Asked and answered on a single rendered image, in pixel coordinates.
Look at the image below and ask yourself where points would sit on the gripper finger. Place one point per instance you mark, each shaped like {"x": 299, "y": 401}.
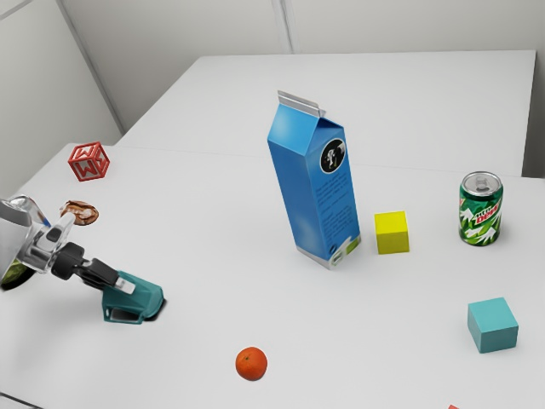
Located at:
{"x": 106, "y": 270}
{"x": 91, "y": 282}

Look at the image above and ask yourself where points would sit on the green soda can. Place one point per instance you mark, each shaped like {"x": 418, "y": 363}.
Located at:
{"x": 480, "y": 213}

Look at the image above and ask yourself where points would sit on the teal block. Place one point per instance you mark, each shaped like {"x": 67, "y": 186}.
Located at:
{"x": 493, "y": 326}

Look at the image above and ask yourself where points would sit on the red letter block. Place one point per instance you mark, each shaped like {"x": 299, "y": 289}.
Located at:
{"x": 88, "y": 162}

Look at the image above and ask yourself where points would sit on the dark green round object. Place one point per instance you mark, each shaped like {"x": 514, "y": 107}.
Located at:
{"x": 15, "y": 277}

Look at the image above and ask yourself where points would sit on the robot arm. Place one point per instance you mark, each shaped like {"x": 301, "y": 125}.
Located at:
{"x": 17, "y": 238}

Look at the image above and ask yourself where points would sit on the orange fruit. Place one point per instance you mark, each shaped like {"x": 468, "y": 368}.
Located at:
{"x": 251, "y": 363}

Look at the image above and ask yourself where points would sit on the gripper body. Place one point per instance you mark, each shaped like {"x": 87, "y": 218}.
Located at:
{"x": 70, "y": 260}

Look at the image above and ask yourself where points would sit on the yellow block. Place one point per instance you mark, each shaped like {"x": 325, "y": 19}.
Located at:
{"x": 391, "y": 233}

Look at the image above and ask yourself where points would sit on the blue milk carton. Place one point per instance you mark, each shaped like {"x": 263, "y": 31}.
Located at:
{"x": 313, "y": 187}

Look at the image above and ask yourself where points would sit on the teal faceted mug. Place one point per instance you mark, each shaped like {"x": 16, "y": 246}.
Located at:
{"x": 138, "y": 298}

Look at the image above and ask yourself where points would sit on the brown lumpy walnut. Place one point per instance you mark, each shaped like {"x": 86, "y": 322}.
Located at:
{"x": 83, "y": 213}

